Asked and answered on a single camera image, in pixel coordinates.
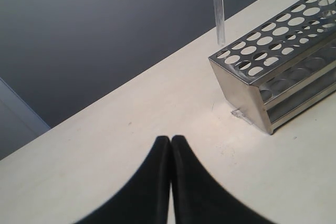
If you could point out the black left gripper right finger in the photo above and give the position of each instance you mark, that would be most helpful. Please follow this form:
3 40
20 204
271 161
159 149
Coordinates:
198 197

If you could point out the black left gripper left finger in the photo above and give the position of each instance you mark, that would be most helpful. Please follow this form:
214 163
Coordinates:
145 197

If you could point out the stainless steel test tube rack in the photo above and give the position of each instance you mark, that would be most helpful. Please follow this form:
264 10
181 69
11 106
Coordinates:
282 67

